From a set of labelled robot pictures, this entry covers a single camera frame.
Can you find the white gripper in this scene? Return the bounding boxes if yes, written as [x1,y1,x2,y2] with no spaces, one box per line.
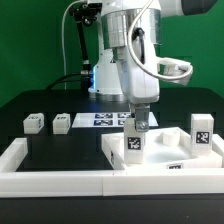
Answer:
[114,46,159,132]

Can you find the white square table top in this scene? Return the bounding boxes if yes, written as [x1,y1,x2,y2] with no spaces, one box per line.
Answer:
[102,127,223,172]

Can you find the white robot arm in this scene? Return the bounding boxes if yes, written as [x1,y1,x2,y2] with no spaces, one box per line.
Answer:
[87,0,218,132]

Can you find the white tag sheet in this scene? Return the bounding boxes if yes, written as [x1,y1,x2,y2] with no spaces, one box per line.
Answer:
[71,112,159,129]

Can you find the white U-shaped obstacle fence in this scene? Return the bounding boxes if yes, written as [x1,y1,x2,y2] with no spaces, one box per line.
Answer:
[0,138,224,198]

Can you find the black cable bundle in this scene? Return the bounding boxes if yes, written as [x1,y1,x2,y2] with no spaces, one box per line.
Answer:
[45,73,91,92]

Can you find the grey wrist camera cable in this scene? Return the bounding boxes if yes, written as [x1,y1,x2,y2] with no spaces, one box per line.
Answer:
[127,0,194,82]

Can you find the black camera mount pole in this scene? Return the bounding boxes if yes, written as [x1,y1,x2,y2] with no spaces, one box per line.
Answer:
[69,3,102,77]

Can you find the white cable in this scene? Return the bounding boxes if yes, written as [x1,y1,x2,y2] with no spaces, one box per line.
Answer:
[61,0,87,90]

